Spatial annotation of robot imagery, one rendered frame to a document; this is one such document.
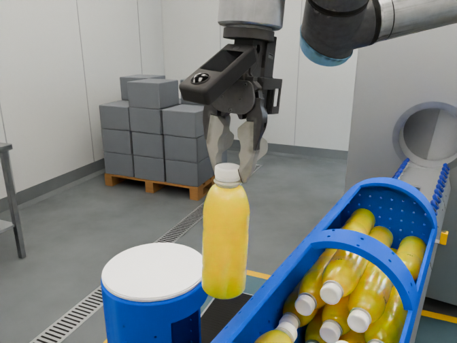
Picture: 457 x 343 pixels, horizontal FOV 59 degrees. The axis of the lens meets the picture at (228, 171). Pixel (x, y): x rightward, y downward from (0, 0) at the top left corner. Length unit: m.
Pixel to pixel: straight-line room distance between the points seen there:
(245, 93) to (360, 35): 0.22
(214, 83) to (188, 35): 5.78
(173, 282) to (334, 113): 4.80
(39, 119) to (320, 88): 3.46
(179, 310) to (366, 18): 0.76
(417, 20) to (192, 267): 0.78
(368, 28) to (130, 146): 3.97
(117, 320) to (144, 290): 0.10
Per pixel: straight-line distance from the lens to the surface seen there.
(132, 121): 4.41
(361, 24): 0.67
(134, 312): 1.05
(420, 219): 1.29
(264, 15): 0.56
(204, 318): 2.38
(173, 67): 6.42
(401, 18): 0.71
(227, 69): 0.52
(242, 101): 0.56
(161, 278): 1.09
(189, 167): 4.18
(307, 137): 5.80
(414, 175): 2.35
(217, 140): 0.59
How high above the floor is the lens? 1.62
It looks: 18 degrees down
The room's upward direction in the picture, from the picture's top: straight up
